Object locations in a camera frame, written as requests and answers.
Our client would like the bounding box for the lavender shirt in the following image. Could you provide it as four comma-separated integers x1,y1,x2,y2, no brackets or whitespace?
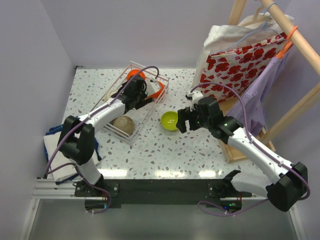
241,49,290,136

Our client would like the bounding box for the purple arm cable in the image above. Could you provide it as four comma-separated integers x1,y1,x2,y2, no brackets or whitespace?
45,65,160,215
189,83,311,218

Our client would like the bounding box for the white wire dish rack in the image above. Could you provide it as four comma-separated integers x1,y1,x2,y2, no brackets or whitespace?
92,61,169,145

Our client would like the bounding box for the orange hanger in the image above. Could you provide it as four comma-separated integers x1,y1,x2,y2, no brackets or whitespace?
275,25,298,59

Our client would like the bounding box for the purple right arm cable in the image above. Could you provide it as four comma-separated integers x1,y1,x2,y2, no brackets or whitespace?
189,83,311,218

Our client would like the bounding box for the red flower tote bag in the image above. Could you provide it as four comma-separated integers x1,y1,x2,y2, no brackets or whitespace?
194,32,287,95

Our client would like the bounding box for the white canvas tote bag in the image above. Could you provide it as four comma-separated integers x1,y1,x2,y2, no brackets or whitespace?
192,12,284,86

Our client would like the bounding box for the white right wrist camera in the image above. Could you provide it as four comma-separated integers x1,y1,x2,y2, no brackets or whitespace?
185,90,204,112

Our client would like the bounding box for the white yellow dotted bowl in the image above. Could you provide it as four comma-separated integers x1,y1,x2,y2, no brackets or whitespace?
104,89,118,102

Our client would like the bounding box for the lime green bowl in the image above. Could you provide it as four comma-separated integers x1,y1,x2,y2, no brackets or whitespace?
160,111,178,132

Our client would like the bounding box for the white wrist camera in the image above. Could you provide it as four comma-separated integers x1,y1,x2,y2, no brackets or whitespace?
146,80,159,97
185,90,204,112

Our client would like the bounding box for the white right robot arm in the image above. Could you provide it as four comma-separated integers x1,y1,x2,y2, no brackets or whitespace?
176,91,310,212

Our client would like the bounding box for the beige flower painted bowl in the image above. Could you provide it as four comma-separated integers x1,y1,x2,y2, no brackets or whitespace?
112,115,135,135

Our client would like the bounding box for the wooden clothes rack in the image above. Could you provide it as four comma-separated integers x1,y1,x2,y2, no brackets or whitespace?
207,0,320,165

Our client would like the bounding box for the orange bowl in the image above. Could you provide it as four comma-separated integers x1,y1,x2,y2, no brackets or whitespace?
126,69,146,81
150,81,165,100

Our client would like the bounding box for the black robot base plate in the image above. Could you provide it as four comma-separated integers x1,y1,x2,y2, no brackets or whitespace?
73,179,252,211

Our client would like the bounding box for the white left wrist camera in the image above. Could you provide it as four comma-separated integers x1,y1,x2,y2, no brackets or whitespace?
146,80,159,97

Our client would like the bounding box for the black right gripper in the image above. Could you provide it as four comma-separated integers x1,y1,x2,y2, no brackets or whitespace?
176,105,212,134

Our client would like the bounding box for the blue wire hanger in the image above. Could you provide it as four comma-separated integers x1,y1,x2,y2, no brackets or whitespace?
203,1,283,55

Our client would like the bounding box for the white blue folded towel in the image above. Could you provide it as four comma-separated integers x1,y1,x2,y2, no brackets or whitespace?
43,124,102,185

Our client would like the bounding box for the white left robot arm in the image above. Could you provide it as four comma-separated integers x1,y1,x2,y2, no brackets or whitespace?
58,75,162,196

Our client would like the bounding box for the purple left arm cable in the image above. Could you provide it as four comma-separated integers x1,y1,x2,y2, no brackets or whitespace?
45,65,160,215

